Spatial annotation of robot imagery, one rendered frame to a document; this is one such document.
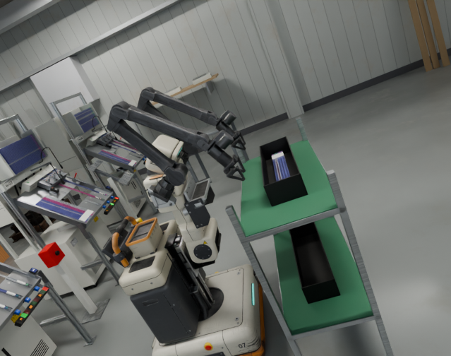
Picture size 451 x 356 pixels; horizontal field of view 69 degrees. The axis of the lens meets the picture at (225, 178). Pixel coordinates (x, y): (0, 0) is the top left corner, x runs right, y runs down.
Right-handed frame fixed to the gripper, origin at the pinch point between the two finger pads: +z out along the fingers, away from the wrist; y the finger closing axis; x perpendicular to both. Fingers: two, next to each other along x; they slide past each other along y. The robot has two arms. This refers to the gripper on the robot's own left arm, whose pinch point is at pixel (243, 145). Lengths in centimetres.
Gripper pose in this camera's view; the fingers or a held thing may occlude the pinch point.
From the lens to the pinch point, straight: 193.6
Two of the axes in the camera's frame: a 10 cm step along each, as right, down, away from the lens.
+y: 0.6, -3.9, 9.2
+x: -6.5, 6.8, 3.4
